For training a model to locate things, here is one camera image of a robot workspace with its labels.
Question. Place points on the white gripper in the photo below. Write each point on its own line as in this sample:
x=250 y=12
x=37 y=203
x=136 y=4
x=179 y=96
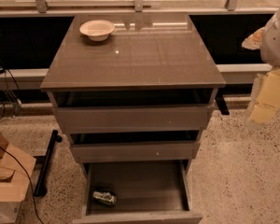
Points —
x=277 y=44

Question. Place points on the grey middle drawer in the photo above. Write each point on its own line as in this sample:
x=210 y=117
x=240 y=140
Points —
x=155 y=151

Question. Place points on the grey top drawer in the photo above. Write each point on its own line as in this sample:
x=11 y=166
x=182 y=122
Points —
x=132 y=119

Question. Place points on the grey drawer cabinet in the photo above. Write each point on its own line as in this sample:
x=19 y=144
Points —
x=150 y=60

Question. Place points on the grey open bottom drawer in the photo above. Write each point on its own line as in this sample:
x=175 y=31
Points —
x=149 y=192

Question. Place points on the brown cardboard box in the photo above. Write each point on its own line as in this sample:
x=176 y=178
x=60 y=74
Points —
x=16 y=167

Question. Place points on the black bracket behind cabinet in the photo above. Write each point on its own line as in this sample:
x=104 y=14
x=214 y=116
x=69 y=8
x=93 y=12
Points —
x=221 y=104

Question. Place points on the white paper bowl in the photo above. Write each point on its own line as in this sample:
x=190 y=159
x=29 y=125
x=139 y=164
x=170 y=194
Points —
x=98 y=30

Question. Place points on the black floor stand bar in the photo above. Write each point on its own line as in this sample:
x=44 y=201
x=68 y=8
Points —
x=44 y=161

